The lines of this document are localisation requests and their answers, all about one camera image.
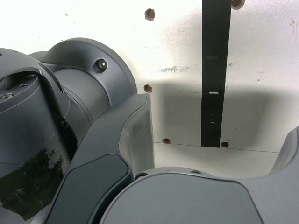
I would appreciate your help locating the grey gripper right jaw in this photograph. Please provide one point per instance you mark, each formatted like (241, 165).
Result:
(187, 200)

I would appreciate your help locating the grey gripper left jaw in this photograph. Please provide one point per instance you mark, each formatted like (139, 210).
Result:
(109, 130)

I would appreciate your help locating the black tape strip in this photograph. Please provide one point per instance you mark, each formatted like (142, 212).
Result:
(213, 70)

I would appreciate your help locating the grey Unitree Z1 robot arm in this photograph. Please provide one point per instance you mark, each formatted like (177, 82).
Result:
(35, 105)

